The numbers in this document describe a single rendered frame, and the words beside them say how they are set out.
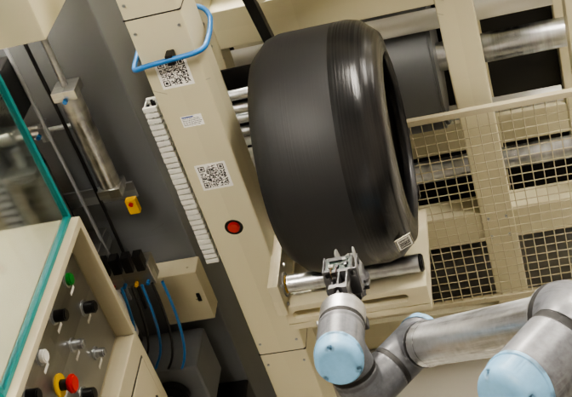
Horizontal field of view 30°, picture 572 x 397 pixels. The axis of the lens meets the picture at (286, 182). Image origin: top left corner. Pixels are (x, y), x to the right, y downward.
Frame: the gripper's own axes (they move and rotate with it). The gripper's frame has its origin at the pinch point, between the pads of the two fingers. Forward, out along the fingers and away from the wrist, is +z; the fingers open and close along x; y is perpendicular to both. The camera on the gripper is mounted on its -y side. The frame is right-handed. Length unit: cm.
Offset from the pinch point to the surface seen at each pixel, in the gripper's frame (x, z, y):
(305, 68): 3.3, 25.0, 34.5
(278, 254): 23.5, 31.9, -15.6
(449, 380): -4, 82, -105
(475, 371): -13, 85, -105
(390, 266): -4.0, 24.9, -19.7
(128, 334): 62, 17, -22
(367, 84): -9.6, 21.2, 29.6
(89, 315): 65, 8, -9
